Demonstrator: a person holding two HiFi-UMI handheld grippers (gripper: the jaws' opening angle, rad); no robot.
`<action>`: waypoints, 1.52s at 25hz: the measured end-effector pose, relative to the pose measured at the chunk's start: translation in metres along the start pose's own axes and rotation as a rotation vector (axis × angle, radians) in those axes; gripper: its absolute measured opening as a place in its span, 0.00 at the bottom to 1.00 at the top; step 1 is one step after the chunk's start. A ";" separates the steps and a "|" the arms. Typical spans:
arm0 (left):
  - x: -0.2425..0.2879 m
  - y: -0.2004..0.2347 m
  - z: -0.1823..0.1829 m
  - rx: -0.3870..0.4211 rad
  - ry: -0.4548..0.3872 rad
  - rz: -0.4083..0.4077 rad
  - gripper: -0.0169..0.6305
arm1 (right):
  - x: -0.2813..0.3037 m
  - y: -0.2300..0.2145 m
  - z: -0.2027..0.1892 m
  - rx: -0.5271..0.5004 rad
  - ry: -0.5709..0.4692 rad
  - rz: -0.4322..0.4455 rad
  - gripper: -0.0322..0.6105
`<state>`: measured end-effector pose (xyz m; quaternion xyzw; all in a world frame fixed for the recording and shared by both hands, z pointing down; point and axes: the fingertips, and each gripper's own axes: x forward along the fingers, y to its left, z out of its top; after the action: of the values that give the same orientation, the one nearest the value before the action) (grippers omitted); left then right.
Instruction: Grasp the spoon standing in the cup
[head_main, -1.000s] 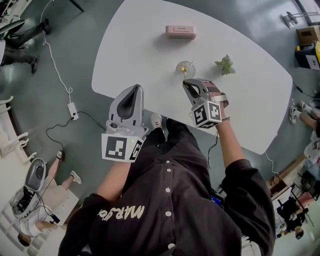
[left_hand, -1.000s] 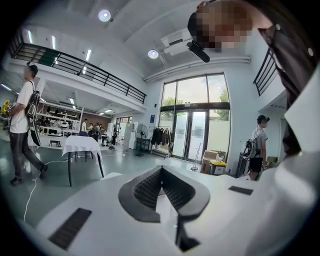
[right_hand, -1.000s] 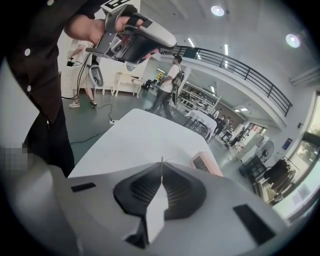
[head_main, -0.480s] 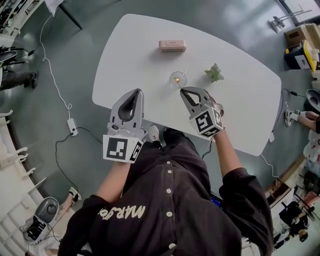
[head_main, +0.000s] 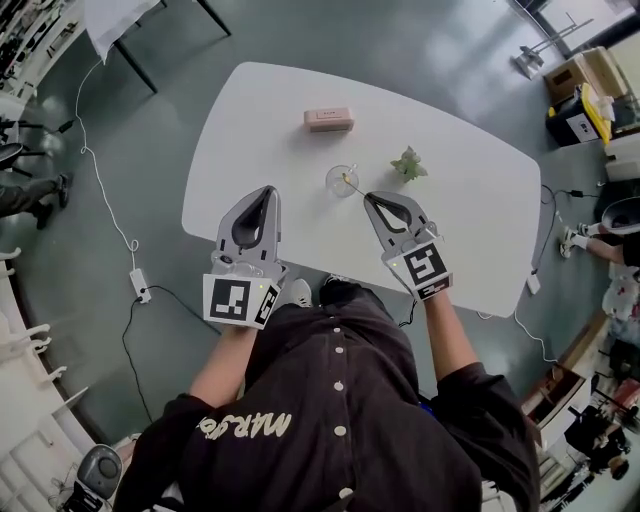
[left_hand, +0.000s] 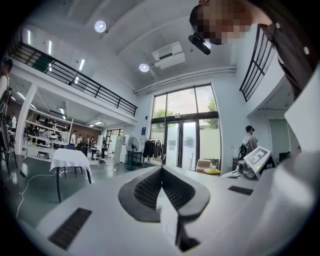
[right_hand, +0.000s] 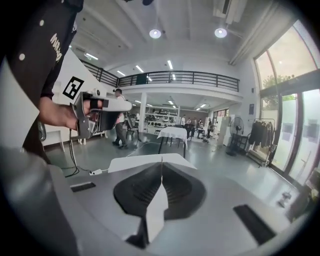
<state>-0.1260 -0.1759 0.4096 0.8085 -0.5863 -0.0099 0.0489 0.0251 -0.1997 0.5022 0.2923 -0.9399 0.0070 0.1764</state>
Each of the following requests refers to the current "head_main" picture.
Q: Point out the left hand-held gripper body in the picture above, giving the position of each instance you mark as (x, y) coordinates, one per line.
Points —
(230, 300)

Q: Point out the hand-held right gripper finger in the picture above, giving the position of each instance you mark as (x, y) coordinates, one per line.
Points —
(387, 235)
(415, 212)

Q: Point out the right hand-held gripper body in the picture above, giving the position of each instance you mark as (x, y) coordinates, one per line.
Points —
(422, 267)

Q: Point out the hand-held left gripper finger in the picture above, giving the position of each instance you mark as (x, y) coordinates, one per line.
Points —
(226, 235)
(274, 240)

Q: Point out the clear glass cup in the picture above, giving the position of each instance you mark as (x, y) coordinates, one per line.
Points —
(336, 187)

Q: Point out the person's left forearm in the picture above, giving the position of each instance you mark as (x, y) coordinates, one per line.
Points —
(222, 370)

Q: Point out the person's right forearm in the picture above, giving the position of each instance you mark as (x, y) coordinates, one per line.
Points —
(452, 340)

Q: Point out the small green potted plant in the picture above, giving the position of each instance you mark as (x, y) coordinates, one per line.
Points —
(410, 165)

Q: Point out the person's left white shoe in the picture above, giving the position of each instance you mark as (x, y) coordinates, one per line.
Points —
(301, 292)

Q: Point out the person's white shoe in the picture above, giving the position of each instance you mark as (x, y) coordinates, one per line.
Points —
(336, 280)
(301, 292)

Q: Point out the person's right white shoe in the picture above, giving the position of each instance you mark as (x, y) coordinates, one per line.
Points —
(336, 280)

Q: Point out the white power strip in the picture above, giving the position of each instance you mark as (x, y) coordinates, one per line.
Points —
(533, 284)
(140, 286)

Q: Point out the person's black buttoned shirt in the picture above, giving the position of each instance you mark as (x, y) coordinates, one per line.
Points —
(325, 425)

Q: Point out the black bin with yellow lid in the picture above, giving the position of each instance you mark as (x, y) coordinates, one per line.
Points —
(575, 122)

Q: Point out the wooden shelf unit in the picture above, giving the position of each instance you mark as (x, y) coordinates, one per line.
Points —
(565, 390)

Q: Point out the metal floor stand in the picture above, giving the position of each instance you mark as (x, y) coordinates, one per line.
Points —
(537, 52)

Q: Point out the grey round device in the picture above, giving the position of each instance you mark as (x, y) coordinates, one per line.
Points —
(100, 472)

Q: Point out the brown cardboard box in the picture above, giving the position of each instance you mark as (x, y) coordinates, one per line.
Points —
(580, 72)

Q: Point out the table with white cloth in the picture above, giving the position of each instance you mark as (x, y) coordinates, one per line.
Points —
(115, 20)

